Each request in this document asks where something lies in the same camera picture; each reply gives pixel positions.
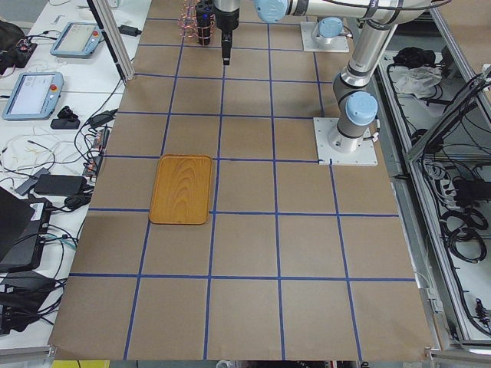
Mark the teach pendant far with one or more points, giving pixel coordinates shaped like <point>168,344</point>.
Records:
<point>77,40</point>

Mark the black power brick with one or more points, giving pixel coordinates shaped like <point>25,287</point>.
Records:
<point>59,185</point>

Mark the black cloth heap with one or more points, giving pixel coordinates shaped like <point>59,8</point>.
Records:
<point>413,57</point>

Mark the wooden tray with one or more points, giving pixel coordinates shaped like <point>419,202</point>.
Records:
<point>181,190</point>

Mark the copper wire bottle basket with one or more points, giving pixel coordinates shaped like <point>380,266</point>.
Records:
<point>187,20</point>

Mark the teach pendant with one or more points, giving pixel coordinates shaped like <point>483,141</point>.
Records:
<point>77,40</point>
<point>34,96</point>

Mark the white cloth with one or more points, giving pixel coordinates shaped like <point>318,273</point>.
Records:
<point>419,81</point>

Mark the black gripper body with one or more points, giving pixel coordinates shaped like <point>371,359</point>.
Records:
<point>226,21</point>

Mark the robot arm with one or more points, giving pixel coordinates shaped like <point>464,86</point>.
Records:
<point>358,108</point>

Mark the aluminium frame post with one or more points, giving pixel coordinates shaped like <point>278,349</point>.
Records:
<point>106,22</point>

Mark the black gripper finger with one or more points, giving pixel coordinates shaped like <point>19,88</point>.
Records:
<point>226,45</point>

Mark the dark wine bottle left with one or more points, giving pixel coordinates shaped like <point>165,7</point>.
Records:
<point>204,21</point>

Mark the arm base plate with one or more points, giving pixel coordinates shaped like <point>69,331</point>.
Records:
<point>338,150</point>
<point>324,35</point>

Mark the teach pendant near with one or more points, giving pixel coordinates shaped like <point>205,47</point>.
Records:
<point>34,96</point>

